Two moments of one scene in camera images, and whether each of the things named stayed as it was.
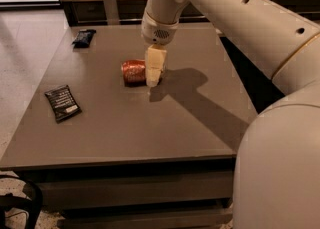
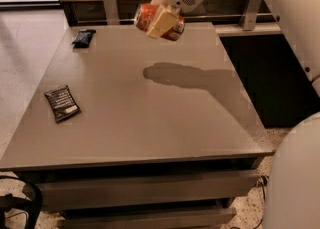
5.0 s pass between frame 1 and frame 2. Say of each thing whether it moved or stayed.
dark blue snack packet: stayed
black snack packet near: stayed
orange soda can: moved
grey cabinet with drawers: stayed
